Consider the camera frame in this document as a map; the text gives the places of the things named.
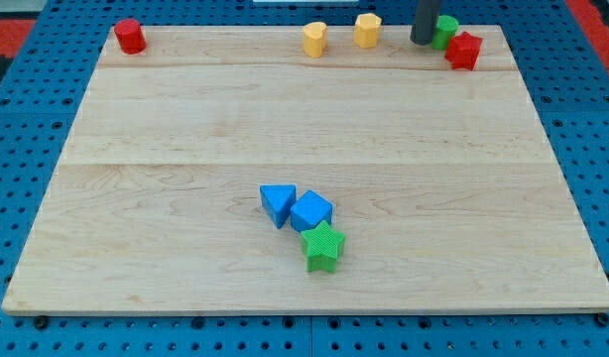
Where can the red star block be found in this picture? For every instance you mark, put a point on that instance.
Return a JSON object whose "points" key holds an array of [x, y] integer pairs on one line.
{"points": [[463, 51]]}

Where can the green star block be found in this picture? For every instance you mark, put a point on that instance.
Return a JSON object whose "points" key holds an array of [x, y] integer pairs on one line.
{"points": [[322, 247]]}

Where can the blue cube block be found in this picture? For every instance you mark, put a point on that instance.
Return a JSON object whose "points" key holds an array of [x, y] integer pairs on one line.
{"points": [[309, 210]]}

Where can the blue triangle block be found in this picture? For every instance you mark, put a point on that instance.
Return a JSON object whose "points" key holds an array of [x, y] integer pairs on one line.
{"points": [[277, 200]]}

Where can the yellow heart block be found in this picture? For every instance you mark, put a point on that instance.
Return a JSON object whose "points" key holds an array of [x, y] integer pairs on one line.
{"points": [[314, 39]]}

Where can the light wooden board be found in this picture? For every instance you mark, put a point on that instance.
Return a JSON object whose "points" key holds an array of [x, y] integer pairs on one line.
{"points": [[443, 182]]}

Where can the yellow hexagon block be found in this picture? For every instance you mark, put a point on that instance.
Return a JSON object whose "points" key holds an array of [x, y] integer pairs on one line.
{"points": [[367, 30]]}

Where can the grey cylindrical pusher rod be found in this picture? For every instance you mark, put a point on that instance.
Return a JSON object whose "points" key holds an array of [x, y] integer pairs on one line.
{"points": [[426, 16]]}

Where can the green cylinder block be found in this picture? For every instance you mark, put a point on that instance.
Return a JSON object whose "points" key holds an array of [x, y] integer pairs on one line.
{"points": [[445, 28]]}

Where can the red cylinder block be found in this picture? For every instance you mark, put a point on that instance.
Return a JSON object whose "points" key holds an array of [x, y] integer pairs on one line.
{"points": [[130, 36]]}

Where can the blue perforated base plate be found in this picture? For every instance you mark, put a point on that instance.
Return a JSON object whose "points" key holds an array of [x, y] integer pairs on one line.
{"points": [[561, 48]]}

